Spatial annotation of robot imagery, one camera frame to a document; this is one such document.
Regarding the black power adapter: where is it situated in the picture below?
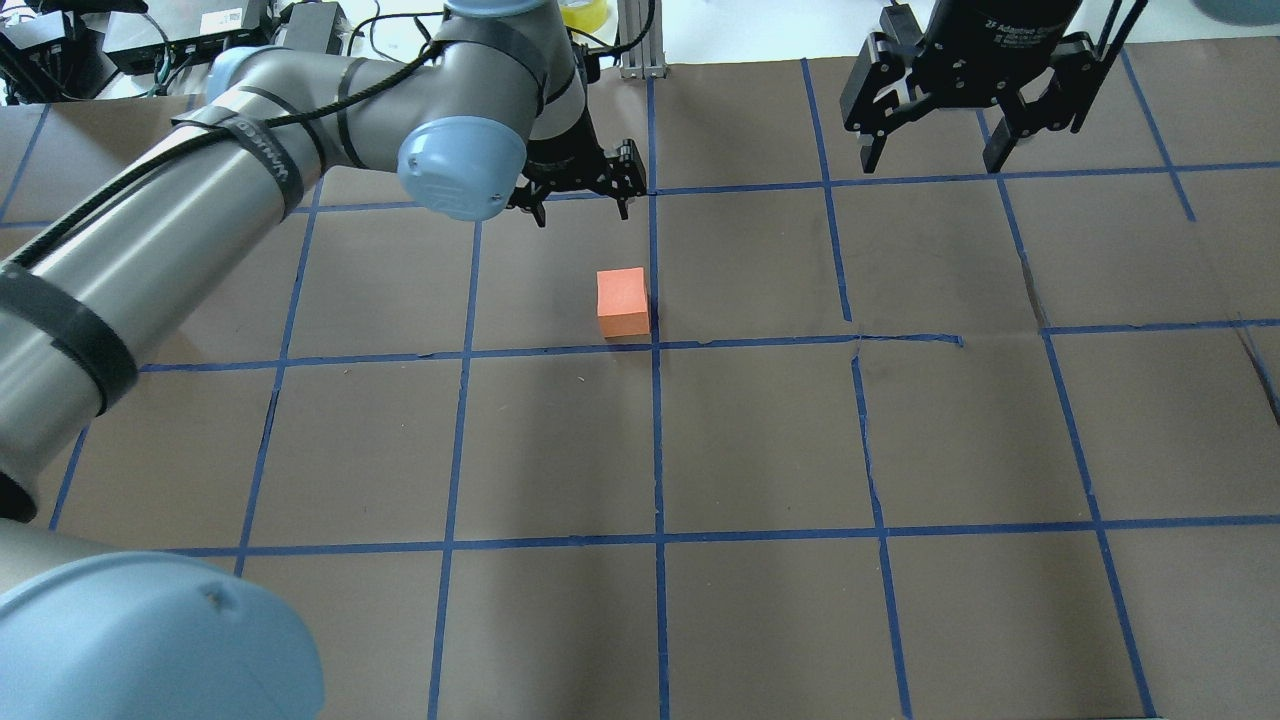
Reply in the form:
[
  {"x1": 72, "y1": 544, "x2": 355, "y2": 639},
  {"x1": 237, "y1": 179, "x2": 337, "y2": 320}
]
[{"x1": 275, "y1": 1, "x2": 347, "y2": 55}]

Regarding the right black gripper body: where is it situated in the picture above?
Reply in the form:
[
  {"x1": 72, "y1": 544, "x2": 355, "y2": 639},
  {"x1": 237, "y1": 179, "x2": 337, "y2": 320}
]
[{"x1": 840, "y1": 1, "x2": 1126, "y2": 135}]

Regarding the orange foam cube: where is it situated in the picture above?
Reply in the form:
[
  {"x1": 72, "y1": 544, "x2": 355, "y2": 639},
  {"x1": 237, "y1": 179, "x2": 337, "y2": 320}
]
[{"x1": 596, "y1": 266, "x2": 652, "y2": 340}]

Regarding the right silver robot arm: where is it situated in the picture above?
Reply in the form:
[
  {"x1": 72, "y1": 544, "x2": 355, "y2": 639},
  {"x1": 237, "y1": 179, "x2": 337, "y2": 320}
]
[{"x1": 840, "y1": 1, "x2": 1146, "y2": 173}]

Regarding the aluminium frame post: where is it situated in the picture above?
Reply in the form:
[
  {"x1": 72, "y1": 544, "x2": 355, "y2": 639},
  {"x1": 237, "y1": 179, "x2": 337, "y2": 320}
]
[{"x1": 617, "y1": 1, "x2": 668, "y2": 79}]

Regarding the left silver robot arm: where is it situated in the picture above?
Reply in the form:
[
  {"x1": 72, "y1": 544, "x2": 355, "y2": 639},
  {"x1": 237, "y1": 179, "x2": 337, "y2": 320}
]
[{"x1": 1, "y1": 1, "x2": 646, "y2": 719}]

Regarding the yellow tape roll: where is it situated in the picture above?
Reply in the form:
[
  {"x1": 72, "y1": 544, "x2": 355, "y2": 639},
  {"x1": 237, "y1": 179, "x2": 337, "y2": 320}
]
[{"x1": 556, "y1": 0, "x2": 609, "y2": 33}]

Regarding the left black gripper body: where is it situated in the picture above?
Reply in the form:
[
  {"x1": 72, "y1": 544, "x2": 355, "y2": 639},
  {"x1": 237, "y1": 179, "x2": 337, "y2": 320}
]
[{"x1": 506, "y1": 95, "x2": 646, "y2": 213}]

